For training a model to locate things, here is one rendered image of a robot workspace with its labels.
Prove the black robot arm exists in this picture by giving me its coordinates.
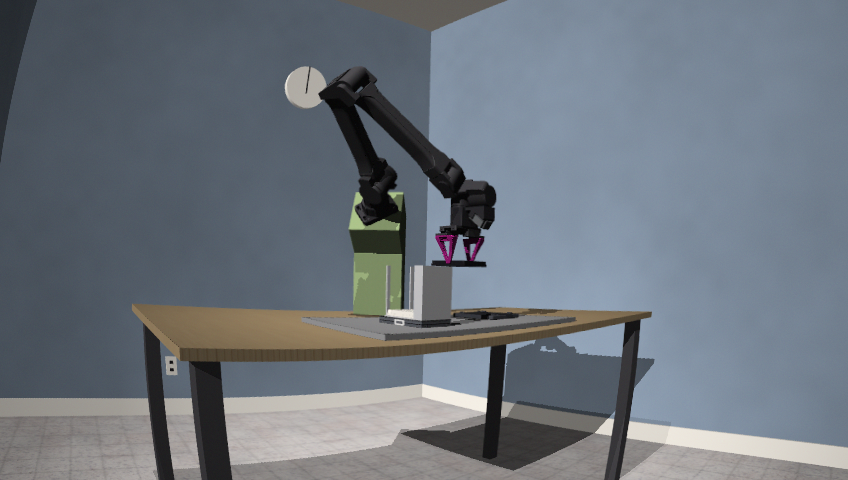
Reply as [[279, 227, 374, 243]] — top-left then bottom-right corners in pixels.
[[318, 66, 496, 230]]

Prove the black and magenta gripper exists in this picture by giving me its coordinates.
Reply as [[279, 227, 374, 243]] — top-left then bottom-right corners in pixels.
[[435, 206, 484, 264]]

